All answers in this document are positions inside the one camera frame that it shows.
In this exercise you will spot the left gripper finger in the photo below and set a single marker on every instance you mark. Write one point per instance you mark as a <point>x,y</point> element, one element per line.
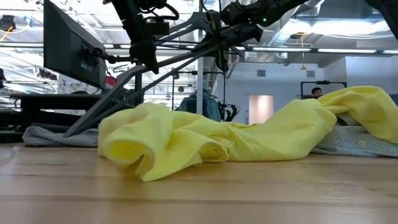
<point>144,56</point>

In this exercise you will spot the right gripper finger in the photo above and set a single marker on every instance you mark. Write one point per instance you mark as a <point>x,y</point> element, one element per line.
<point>224,60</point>

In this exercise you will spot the grey clothes hanger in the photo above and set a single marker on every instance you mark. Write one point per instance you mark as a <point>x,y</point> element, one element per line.
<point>99,104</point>

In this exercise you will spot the yellow t-shirt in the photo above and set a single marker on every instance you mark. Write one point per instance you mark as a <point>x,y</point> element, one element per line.
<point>217,140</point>

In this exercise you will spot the grey t-shirt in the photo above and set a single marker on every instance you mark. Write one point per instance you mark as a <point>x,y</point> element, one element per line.
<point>56,138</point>

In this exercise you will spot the light blue patterned shirt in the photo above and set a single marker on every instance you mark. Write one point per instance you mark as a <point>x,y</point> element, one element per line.
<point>351,141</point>

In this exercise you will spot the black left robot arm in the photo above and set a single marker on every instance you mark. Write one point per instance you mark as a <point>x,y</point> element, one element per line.
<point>124,12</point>

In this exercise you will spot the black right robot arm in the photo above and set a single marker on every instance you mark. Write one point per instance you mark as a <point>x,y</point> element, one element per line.
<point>273,9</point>

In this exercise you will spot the black background robot arm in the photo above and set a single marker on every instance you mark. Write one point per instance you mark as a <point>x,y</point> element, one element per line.
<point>228,112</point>

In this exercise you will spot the black monitor stand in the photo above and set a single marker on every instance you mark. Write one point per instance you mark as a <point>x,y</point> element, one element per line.
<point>138,87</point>

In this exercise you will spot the ceiling light strip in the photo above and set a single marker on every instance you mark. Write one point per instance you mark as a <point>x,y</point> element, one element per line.
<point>345,50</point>
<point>280,49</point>

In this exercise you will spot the white rack pole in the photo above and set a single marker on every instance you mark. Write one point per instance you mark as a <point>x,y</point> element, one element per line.
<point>200,93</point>

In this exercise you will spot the red object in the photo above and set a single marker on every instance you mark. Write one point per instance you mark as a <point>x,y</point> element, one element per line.
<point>111,81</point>

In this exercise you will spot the teal hanging garment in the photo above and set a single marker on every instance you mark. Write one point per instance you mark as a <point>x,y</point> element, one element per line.
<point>211,109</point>

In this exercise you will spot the white door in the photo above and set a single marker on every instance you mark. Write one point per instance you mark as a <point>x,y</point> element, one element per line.
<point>261,109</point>

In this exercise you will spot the large black monitor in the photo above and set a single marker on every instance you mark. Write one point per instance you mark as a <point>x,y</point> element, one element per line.
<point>71,46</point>

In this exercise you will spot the black garment rack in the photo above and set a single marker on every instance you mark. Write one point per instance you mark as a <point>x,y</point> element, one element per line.
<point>323,82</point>

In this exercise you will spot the person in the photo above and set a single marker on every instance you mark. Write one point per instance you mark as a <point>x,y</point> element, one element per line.
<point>317,92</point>

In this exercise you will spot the dark grey desk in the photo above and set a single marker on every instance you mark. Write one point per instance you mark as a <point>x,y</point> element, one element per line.
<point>46,101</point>

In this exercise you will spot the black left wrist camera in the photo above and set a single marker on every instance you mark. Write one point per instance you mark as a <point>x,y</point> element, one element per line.
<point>158,27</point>

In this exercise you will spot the wall vent grille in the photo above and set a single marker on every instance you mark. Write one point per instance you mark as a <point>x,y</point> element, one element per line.
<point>261,73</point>
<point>310,73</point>

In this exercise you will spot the black aluminium table frame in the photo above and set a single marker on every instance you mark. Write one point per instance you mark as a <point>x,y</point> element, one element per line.
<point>11,137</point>

